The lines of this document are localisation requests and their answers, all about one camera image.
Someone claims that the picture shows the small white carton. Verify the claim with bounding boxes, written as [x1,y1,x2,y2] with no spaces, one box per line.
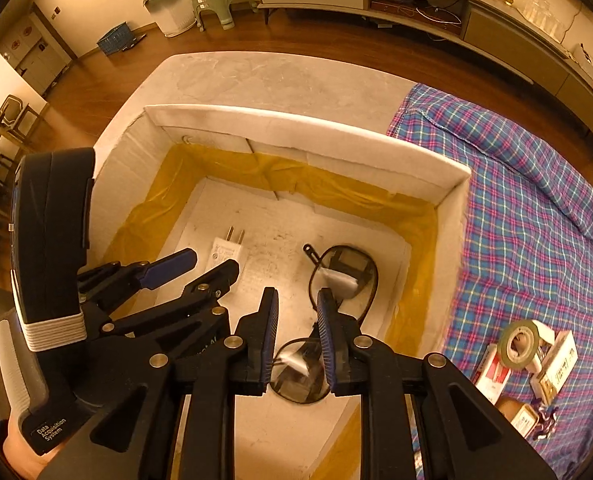
[530,330,577,406]

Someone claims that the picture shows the white power adapter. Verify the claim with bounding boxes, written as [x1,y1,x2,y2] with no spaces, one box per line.
[211,226,250,278]

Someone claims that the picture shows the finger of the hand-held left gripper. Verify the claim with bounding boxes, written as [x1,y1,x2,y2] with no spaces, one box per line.
[76,248,198,311]
[99,259,241,362]

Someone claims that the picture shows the blue plastic basket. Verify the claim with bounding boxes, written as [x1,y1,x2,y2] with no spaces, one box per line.
[97,22,133,56]

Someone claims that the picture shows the purple toy figurine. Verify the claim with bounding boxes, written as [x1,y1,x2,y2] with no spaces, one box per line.
[532,404,561,442]

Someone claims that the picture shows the group of clear glasses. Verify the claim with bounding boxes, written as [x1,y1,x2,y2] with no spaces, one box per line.
[519,0,567,41]

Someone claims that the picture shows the olive tape roll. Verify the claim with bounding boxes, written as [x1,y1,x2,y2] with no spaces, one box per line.
[496,319,544,372]

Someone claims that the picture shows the white planter with dark plant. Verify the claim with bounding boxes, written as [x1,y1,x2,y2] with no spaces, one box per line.
[143,0,198,38]

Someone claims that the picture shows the white cupboard doors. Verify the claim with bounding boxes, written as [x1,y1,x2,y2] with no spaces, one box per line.
[1,5,77,97]

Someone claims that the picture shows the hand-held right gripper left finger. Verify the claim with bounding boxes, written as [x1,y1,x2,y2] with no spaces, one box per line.
[39,286,280,480]

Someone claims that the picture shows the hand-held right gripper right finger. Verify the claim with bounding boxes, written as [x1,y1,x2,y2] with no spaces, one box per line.
[316,287,559,480]

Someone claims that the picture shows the tan square box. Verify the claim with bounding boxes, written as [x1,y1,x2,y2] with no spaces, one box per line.
[496,394,542,438]

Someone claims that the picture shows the white foam box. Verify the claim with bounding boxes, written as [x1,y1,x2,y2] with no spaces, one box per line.
[94,104,472,480]

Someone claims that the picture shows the blue plaid cloth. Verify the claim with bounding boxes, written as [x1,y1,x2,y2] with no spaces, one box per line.
[387,82,593,480]

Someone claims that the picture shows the dark sunglasses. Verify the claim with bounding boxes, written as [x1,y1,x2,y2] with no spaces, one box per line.
[269,244,379,405]

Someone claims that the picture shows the person's left hand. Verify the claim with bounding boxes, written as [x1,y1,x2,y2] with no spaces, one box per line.
[4,417,44,478]

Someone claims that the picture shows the white box with red label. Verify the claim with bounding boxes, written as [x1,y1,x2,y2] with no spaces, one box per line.
[473,344,512,403]

